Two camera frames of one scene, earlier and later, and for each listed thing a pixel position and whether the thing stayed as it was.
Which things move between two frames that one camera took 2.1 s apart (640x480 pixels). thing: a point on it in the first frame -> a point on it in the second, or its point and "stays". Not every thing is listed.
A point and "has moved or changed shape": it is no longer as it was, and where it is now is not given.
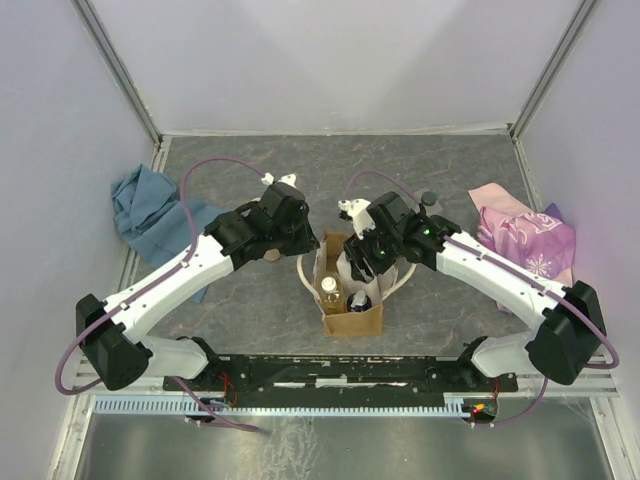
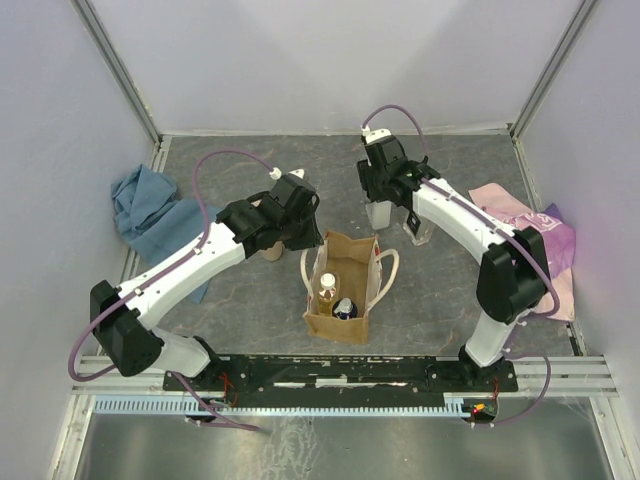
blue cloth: (151, 213) stays
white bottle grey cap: (350, 285) has moved or changed shape
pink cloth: (540, 243) stays
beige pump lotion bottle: (272, 254) stays
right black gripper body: (378, 250) -> (372, 181)
